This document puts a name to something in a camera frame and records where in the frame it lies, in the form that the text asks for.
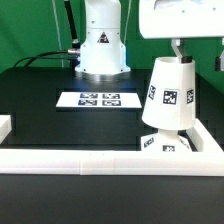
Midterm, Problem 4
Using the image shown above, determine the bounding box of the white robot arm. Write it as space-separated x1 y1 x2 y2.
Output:
76 0 224 80

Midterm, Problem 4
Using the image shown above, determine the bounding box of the white U-shaped frame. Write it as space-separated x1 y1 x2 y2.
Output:
0 122 224 176

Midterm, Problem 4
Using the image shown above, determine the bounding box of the white lamp base with tags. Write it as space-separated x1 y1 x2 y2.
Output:
141 129 192 153

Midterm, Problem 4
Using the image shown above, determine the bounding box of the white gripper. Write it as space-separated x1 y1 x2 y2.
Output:
139 0 224 72

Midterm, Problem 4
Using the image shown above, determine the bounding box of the white lamp shade with tags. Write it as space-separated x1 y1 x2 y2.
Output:
142 57 196 130

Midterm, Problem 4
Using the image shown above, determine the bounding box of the black cable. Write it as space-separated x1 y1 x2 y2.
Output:
12 49 81 68

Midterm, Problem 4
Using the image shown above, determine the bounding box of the white sheet with tags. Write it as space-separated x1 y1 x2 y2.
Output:
56 92 141 108

